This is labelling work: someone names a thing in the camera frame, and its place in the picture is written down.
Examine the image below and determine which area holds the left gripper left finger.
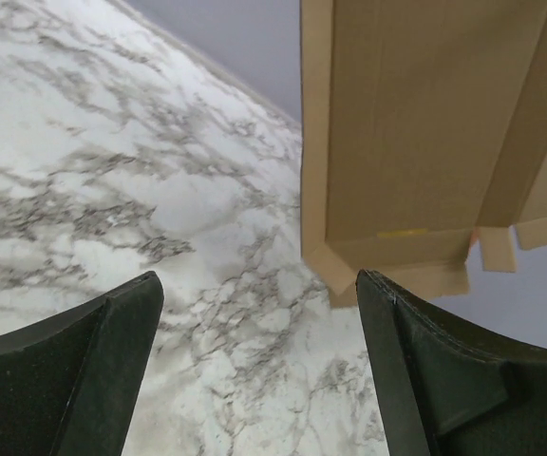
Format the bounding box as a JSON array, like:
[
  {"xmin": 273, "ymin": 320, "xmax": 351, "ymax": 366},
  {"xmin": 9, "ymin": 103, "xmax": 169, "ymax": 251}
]
[{"xmin": 0, "ymin": 271, "xmax": 163, "ymax": 456}]

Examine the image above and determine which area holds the brown cardboard box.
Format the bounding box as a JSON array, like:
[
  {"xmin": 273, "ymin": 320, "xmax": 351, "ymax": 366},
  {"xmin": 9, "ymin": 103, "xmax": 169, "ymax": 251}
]
[{"xmin": 300, "ymin": 1, "xmax": 547, "ymax": 308}]

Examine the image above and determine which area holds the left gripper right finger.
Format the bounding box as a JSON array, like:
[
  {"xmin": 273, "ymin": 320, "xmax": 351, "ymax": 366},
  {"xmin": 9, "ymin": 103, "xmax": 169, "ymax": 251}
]
[{"xmin": 356, "ymin": 271, "xmax": 547, "ymax": 456}]

